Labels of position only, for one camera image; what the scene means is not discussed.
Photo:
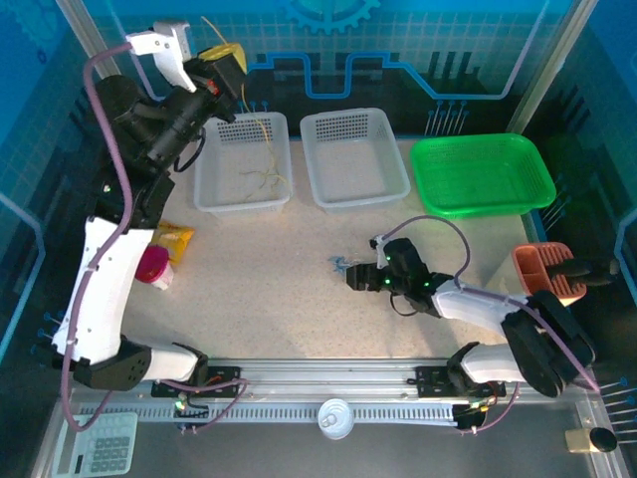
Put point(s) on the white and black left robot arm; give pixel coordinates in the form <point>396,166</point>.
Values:
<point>109,279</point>

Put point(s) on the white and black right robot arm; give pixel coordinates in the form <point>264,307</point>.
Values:
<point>478,301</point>

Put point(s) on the yellow snack bag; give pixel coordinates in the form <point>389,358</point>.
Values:
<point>176,236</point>

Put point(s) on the white perforated plastic basket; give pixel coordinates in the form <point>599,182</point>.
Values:
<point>353,169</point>
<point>234,194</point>

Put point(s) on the green perforated plastic basket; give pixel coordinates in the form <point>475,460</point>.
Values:
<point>478,174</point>

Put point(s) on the orange ribbed plastic holder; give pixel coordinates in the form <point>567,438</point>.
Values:
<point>530,271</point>

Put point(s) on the beige block with black cylinder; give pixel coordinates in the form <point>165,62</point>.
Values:
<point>579,440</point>

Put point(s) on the white desk calculator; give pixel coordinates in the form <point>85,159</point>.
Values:
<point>99,448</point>

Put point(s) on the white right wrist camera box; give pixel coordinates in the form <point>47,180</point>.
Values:
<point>379,245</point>

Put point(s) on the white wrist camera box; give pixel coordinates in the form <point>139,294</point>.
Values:
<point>379,245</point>
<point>169,55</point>

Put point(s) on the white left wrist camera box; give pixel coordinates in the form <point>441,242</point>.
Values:
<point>169,55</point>

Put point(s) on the aluminium frame post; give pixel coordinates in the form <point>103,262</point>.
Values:
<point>87,30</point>
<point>547,65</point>

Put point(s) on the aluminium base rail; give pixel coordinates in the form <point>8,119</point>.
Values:
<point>323,371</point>

